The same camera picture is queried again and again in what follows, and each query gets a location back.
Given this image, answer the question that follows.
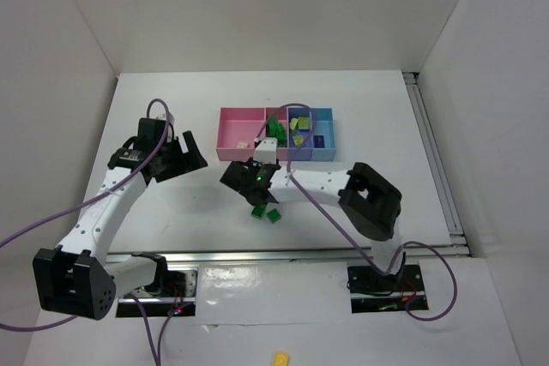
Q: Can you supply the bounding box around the small pink bin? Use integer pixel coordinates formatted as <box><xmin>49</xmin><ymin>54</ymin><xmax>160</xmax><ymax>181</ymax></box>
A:
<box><xmin>264</xmin><ymin>107</ymin><xmax>289</xmax><ymax>161</ymax></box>

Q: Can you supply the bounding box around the large pink bin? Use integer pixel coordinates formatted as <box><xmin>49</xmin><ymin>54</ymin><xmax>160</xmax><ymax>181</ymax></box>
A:
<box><xmin>215</xmin><ymin>107</ymin><xmax>266</xmax><ymax>161</ymax></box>

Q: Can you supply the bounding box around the yellow lego brick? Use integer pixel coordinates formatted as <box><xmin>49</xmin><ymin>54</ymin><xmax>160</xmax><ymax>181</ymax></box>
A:
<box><xmin>272</xmin><ymin>351</ymin><xmax>290</xmax><ymax>366</ymax></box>

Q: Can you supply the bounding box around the lime lego brick front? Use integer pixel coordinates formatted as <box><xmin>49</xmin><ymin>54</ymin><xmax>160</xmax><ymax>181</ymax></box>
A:
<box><xmin>297</xmin><ymin>117</ymin><xmax>311</xmax><ymax>131</ymax></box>

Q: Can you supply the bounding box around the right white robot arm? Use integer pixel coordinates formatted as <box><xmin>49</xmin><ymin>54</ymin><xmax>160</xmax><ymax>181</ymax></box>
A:
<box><xmin>220</xmin><ymin>159</ymin><xmax>405</xmax><ymax>276</ymax></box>

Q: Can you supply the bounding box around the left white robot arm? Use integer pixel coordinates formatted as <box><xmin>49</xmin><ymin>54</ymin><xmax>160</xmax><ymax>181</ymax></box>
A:
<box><xmin>33</xmin><ymin>117</ymin><xmax>208</xmax><ymax>320</ymax></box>

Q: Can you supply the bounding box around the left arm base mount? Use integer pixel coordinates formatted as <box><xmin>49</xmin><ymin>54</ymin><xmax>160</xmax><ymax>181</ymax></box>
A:
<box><xmin>111</xmin><ymin>252</ymin><xmax>197</xmax><ymax>318</ymax></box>

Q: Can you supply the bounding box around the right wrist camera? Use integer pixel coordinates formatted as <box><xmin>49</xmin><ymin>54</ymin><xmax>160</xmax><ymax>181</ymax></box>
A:
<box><xmin>253</xmin><ymin>137</ymin><xmax>278</xmax><ymax>164</ymax></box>

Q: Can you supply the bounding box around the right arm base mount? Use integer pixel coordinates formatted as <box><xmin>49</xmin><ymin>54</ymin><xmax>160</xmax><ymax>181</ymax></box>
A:
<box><xmin>346</xmin><ymin>259</ymin><xmax>429</xmax><ymax>314</ymax></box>

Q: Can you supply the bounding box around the aluminium rail front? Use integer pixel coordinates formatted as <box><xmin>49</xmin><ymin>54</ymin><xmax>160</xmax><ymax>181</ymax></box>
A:
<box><xmin>102</xmin><ymin>245</ymin><xmax>468</xmax><ymax>264</ymax></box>

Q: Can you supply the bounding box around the purple lego brick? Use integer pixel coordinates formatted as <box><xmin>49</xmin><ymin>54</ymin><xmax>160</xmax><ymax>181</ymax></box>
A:
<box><xmin>313</xmin><ymin>135</ymin><xmax>325</xmax><ymax>148</ymax></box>

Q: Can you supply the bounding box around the lime lego brick small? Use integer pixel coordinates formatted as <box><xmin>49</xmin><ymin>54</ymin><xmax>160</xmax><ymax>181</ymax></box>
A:
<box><xmin>293</xmin><ymin>135</ymin><xmax>306</xmax><ymax>147</ymax></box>

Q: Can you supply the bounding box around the aluminium rail right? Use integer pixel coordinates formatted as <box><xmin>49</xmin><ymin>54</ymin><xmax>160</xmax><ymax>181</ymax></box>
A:
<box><xmin>402</xmin><ymin>72</ymin><xmax>471</xmax><ymax>255</ymax></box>

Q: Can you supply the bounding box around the aluminium rail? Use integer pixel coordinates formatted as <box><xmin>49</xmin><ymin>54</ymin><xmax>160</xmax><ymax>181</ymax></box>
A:
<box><xmin>102</xmin><ymin>245</ymin><xmax>468</xmax><ymax>264</ymax></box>
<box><xmin>402</xmin><ymin>72</ymin><xmax>471</xmax><ymax>255</ymax></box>

